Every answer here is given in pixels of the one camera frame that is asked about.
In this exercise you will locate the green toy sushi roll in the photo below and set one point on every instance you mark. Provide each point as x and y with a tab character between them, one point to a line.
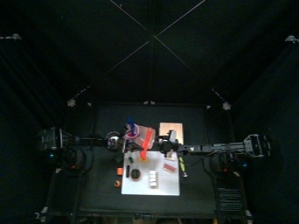
135	174

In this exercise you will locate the dark green toy bar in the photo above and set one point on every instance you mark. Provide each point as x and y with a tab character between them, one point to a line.
127	171

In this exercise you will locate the grey metal frame bracket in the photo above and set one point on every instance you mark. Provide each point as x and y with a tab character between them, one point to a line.
291	38
14	37
225	106
71	103
88	104
208	107
148	102

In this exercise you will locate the red plastic cup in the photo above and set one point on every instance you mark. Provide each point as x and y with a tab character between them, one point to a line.
132	134

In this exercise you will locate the white cutting board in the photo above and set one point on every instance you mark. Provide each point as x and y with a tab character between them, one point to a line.
167	186

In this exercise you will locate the wooden box with slot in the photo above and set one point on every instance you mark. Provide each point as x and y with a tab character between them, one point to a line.
171	127

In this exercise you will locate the small green toy block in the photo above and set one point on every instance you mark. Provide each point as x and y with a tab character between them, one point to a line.
131	159

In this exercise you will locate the printed label sheet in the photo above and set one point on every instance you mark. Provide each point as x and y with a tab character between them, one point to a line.
229	201

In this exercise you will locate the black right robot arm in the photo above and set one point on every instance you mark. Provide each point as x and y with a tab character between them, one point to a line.
217	147

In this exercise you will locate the silver metal pot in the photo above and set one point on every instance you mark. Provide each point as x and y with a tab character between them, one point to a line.
108	135

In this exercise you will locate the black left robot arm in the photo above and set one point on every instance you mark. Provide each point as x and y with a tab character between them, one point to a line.
77	141

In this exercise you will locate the red striped shrimp topping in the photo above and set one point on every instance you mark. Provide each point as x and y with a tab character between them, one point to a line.
169	167

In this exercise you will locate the white toy sushi roll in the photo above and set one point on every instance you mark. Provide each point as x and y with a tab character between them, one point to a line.
153	179

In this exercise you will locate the pink plastic tray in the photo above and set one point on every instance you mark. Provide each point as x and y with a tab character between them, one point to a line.
141	131

